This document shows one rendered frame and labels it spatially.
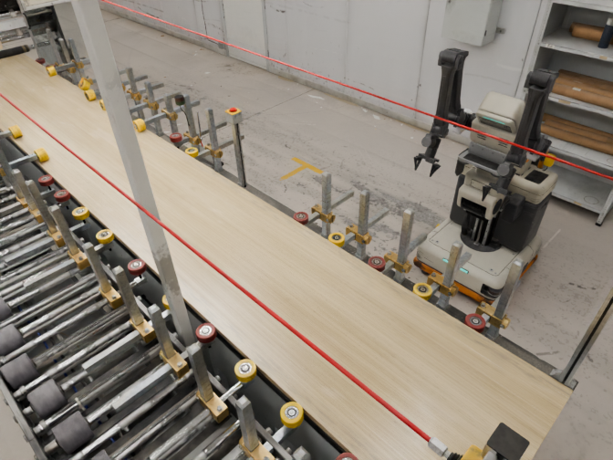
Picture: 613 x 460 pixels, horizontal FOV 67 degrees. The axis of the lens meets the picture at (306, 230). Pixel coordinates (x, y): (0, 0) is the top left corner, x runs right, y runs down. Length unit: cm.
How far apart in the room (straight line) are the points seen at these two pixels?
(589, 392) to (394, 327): 153
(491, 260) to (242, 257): 173
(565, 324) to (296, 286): 196
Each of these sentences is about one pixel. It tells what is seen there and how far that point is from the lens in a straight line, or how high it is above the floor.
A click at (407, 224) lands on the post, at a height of 108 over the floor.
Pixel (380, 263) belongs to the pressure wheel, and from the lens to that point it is 216.
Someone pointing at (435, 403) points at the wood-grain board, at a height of 90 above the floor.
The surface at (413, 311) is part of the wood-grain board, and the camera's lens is 198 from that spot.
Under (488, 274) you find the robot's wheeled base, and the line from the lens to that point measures 315.
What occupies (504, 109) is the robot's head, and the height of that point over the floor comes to 135.
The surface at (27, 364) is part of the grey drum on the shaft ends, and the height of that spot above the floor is 85.
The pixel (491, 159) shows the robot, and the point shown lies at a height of 105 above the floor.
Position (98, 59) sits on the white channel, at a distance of 138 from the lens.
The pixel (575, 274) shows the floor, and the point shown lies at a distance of 382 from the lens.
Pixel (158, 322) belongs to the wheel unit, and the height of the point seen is 108.
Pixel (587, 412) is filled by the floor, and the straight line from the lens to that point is 308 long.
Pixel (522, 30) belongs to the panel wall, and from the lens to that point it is 454.
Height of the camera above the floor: 239
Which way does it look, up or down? 40 degrees down
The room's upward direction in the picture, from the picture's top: 2 degrees counter-clockwise
